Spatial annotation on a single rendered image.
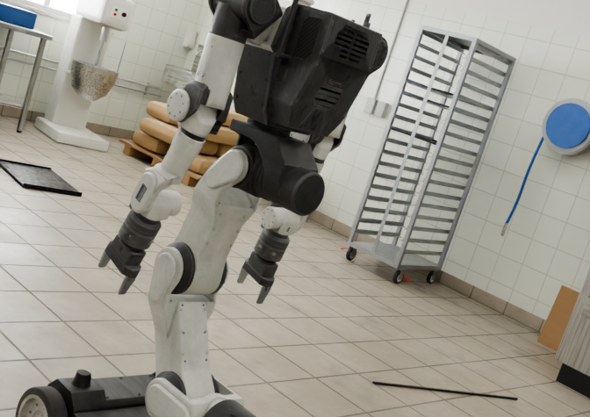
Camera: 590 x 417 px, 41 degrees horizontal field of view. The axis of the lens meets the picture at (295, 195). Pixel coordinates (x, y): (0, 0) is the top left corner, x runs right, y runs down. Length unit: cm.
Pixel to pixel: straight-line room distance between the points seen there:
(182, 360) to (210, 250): 30
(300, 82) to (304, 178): 23
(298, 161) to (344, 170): 509
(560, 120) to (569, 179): 43
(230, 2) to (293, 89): 25
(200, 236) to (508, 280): 422
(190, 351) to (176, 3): 678
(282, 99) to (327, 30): 20
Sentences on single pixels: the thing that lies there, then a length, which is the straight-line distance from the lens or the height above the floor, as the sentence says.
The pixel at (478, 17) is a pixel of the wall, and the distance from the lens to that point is 660.
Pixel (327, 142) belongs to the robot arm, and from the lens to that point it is 224.
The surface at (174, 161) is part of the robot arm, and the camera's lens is 193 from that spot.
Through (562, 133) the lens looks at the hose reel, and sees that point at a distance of 588.
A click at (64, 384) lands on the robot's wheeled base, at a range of 231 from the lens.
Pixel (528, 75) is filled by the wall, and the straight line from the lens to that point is 625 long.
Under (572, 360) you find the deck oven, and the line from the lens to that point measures 483.
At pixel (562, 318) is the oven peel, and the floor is 22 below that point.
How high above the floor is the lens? 120
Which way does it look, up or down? 8 degrees down
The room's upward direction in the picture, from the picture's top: 18 degrees clockwise
